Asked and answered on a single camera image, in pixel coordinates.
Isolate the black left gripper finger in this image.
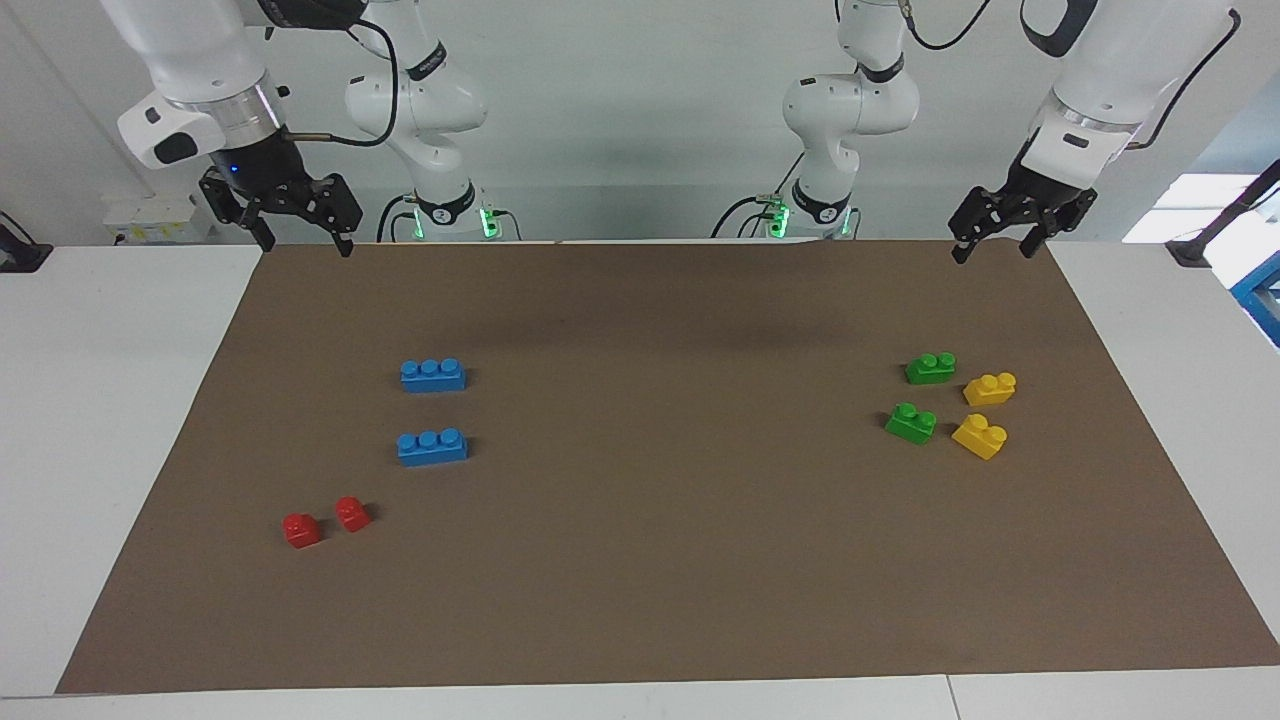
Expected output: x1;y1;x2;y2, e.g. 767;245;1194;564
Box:
1017;189;1099;260
947;186;1017;265

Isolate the brown table mat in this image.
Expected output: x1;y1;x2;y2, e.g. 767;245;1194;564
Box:
55;238;1280;695

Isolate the blue three-stud brick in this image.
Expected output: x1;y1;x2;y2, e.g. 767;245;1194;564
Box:
400;358;467;394
396;428;469;468

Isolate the black right base cable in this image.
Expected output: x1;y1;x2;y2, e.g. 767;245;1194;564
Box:
376;195;417;242

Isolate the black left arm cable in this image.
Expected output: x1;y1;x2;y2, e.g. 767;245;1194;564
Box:
898;0;1243;151

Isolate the black base cable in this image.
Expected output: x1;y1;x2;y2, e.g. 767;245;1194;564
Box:
711;150;807;240
376;195;417;242

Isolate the yellow two-stud brick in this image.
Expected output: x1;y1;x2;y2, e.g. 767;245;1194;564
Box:
951;413;1009;461
962;372;1018;407

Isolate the black left base cable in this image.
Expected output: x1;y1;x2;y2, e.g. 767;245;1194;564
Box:
711;150;807;240

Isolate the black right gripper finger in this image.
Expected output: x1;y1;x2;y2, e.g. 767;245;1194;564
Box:
303;173;364;259
199;167;277;253

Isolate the black table clamp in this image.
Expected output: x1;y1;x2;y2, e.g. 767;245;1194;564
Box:
0;212;53;273

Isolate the white wall socket box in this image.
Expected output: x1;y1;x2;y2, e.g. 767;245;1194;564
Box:
102;195;216;246

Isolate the blue frame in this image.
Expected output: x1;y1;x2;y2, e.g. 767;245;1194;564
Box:
1230;250;1280;349

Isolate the black clamp stand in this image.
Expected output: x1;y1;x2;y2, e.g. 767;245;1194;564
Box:
1165;160;1280;267

